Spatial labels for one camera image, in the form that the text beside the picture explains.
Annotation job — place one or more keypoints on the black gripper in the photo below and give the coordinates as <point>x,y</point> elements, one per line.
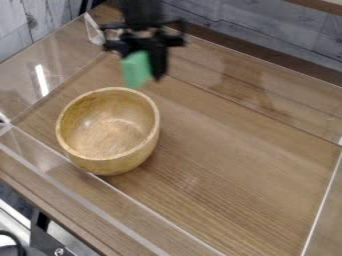
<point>154,38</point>

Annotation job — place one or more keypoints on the green stick block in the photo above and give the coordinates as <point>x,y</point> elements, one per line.
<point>137,69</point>

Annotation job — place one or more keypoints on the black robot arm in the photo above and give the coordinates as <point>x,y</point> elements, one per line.
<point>142,12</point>

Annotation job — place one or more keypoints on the wooden bowl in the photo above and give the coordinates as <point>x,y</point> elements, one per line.
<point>107,130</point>

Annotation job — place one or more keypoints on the clear acrylic corner bracket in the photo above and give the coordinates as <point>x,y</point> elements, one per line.
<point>94,32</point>

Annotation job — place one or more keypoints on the clear acrylic enclosure wall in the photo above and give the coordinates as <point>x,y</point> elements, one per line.
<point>244,181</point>

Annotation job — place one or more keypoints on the black table leg bracket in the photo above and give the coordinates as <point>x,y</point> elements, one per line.
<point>42,240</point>

